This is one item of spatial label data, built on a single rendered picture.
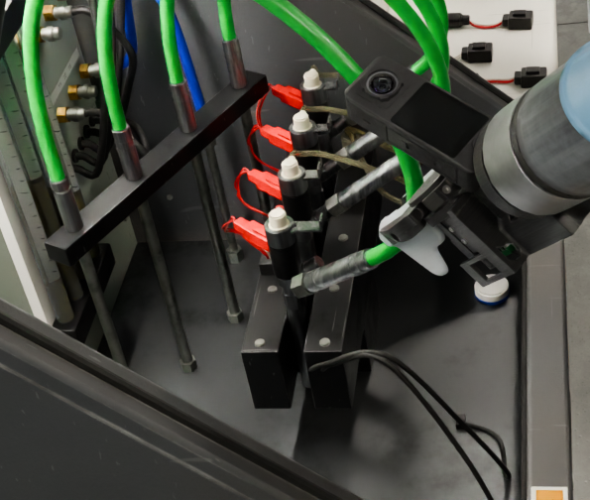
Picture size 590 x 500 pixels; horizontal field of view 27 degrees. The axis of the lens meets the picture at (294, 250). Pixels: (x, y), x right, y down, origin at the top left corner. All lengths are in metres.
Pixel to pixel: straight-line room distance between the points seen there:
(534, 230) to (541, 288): 0.45
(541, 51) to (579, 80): 0.90
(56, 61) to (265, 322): 0.38
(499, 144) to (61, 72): 0.74
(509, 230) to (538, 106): 0.15
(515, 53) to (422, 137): 0.77
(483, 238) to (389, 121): 0.10
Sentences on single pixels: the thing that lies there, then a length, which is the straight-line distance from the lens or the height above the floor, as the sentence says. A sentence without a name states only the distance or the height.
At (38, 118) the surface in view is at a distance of 1.13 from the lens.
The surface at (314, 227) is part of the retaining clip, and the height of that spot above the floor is 1.09.
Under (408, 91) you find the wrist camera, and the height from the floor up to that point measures 1.34.
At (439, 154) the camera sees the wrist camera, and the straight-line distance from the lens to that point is 0.82.
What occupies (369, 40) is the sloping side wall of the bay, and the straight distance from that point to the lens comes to 1.39.
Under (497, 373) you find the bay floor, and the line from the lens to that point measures 1.36.
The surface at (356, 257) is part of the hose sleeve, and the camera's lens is 1.01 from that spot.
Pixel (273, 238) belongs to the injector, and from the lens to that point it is 1.15.
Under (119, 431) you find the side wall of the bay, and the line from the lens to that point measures 0.85.
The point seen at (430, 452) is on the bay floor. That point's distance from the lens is 1.29.
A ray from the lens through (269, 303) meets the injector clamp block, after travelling 1.25.
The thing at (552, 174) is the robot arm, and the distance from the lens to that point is 0.73.
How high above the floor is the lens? 1.79
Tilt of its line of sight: 39 degrees down
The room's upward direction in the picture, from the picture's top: 11 degrees counter-clockwise
